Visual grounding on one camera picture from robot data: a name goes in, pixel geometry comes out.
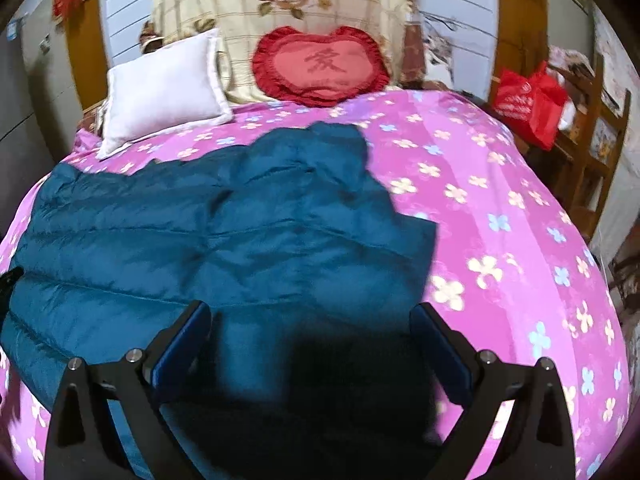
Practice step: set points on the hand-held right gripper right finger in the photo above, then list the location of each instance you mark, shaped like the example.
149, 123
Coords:
440, 350

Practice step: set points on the brown floral cloth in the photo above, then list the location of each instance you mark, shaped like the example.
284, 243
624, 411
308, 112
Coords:
415, 55

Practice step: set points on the grey wardrobe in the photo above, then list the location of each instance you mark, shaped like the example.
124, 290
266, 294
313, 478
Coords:
35, 110

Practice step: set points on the red heart-shaped pillow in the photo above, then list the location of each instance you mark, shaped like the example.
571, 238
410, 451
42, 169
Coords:
320, 65

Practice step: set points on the wooden shelf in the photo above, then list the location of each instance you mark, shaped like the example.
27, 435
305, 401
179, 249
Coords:
580, 170

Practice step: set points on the pink floral bed sheet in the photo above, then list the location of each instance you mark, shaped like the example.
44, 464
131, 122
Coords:
500, 185

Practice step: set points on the wooden and white headboard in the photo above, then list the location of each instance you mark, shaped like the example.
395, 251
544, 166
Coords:
85, 60

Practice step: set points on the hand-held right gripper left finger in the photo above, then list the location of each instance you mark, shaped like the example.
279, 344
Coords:
182, 350

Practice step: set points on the red shopping bag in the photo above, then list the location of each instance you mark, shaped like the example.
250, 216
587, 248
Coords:
525, 105

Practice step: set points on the teal down jacket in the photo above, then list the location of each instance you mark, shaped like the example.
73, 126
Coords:
200, 240

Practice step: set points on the wall poster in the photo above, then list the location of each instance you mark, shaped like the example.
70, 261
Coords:
612, 60

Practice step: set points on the white pillow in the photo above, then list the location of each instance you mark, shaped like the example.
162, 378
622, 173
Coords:
160, 90

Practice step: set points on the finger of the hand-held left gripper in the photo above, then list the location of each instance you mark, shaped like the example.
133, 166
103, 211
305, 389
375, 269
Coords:
10, 285

